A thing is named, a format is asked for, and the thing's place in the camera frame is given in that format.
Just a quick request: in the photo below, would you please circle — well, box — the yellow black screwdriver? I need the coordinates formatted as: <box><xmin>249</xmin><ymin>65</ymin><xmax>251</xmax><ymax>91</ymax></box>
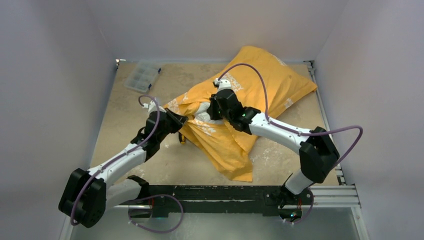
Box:
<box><xmin>178</xmin><ymin>132</ymin><xmax>186</xmax><ymax>145</ymax></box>

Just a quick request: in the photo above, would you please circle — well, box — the aluminium frame profile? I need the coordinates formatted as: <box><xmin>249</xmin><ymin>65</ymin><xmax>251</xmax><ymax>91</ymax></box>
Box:
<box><xmin>67</xmin><ymin>60</ymin><xmax>362</xmax><ymax>210</ymax></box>

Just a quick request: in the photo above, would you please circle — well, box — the clear plastic organizer box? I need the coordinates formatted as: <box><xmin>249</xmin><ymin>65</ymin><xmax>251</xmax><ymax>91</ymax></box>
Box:
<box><xmin>123</xmin><ymin>60</ymin><xmax>163</xmax><ymax>93</ymax></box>

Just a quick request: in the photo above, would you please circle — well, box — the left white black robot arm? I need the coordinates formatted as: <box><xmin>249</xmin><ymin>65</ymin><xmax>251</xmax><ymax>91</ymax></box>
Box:
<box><xmin>58</xmin><ymin>108</ymin><xmax>188</xmax><ymax>228</ymax></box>

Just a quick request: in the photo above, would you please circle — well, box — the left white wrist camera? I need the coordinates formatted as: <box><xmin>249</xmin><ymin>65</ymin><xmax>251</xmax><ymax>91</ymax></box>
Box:
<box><xmin>141</xmin><ymin>100</ymin><xmax>166</xmax><ymax>115</ymax></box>

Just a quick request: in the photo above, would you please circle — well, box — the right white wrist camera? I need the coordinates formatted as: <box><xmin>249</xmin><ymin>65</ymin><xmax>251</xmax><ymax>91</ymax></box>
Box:
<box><xmin>213</xmin><ymin>78</ymin><xmax>232</xmax><ymax>92</ymax></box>

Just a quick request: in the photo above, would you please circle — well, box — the white pillow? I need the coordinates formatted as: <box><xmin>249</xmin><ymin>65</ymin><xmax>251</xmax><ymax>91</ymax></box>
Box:
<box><xmin>193</xmin><ymin>102</ymin><xmax>224</xmax><ymax>127</ymax></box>

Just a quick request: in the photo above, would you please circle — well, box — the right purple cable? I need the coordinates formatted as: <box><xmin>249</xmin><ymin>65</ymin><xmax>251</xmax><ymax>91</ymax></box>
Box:
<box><xmin>217</xmin><ymin>62</ymin><xmax>364</xmax><ymax>226</ymax></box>

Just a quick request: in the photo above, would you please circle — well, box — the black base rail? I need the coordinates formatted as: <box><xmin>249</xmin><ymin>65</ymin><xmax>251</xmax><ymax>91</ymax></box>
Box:
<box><xmin>127</xmin><ymin>185</ymin><xmax>313</xmax><ymax>221</ymax></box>

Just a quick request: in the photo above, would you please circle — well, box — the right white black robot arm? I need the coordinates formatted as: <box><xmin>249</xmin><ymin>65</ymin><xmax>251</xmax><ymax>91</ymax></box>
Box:
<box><xmin>207</xmin><ymin>89</ymin><xmax>340</xmax><ymax>204</ymax></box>

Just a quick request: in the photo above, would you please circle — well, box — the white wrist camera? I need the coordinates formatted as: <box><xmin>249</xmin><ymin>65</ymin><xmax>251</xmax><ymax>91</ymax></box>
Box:
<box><xmin>213</xmin><ymin>78</ymin><xmax>232</xmax><ymax>92</ymax></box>
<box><xmin>141</xmin><ymin>100</ymin><xmax>166</xmax><ymax>115</ymax></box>

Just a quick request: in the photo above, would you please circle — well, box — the orange Mickey Mouse pillowcase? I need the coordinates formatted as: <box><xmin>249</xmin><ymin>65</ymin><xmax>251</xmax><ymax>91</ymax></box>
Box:
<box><xmin>166</xmin><ymin>46</ymin><xmax>317</xmax><ymax>182</ymax></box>

